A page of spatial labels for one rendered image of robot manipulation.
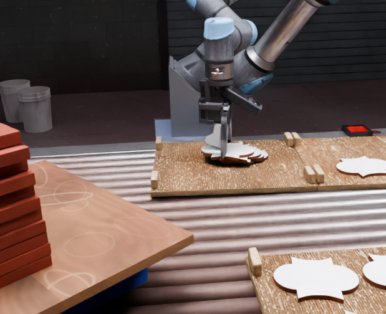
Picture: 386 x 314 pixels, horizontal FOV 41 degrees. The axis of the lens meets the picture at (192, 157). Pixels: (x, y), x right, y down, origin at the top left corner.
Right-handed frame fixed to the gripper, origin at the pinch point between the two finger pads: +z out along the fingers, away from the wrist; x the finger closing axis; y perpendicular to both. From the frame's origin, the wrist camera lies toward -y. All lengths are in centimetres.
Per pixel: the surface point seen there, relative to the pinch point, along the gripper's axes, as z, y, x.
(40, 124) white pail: 89, 206, -283
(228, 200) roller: 5.1, -2.9, 21.0
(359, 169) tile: 2.4, -34.9, 4.2
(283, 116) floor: 97, -10, -353
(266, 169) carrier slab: 3.3, -11.1, 5.0
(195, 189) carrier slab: 3.3, 5.4, 19.8
